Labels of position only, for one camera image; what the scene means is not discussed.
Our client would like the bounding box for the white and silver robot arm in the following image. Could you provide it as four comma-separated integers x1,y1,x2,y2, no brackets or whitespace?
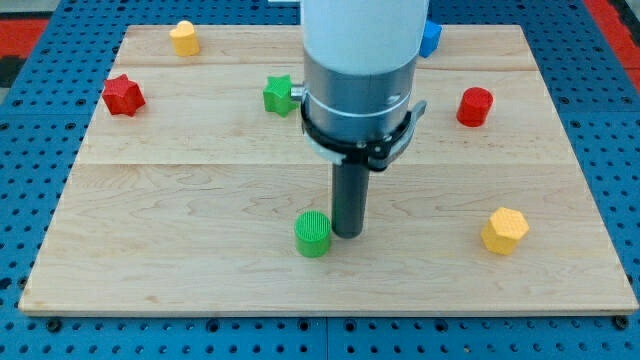
298,0,429,239

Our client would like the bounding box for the blue block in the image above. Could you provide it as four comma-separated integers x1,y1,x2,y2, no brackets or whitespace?
419,20,442,58

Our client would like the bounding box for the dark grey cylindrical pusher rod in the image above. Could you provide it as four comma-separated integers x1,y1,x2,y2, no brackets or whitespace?
331,163,369,239

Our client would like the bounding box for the black clamp ring mount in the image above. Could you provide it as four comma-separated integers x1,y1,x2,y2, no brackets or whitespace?
301,100,427,172

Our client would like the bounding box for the red star block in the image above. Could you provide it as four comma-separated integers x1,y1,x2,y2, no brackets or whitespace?
102,74,146,117

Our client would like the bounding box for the light wooden board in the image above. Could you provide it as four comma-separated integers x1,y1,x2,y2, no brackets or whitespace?
19,25,638,317

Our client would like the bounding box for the red cylinder block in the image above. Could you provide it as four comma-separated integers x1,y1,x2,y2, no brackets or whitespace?
456,87,494,127

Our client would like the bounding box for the green star block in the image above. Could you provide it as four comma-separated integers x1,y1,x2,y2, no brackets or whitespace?
263,75,299,117

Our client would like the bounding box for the yellow hexagon block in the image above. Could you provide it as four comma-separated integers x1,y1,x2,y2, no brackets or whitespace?
481,207,530,255

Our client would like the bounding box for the green cylinder block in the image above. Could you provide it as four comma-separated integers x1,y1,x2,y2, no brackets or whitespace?
294,211,331,258

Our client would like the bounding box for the yellow heart block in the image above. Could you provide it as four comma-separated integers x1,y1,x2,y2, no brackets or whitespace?
169,20,200,57

